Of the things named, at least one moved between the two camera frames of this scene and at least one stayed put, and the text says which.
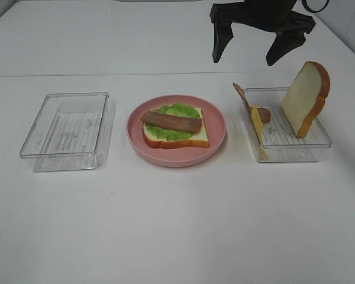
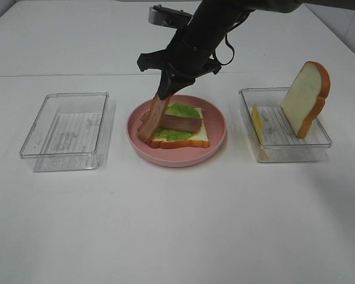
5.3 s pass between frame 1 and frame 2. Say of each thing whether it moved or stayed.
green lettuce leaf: stayed
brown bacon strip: stayed
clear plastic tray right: stayed
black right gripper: moved
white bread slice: stayed
